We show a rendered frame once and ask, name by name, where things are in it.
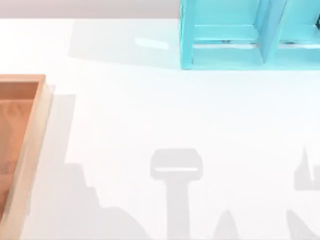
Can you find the small dark object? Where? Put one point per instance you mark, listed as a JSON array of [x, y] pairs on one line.
[[318, 23]]

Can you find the light blue rack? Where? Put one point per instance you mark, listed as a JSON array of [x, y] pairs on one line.
[[225, 35]]

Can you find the shallow salmon-coloured box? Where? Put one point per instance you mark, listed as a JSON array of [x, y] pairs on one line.
[[22, 140]]

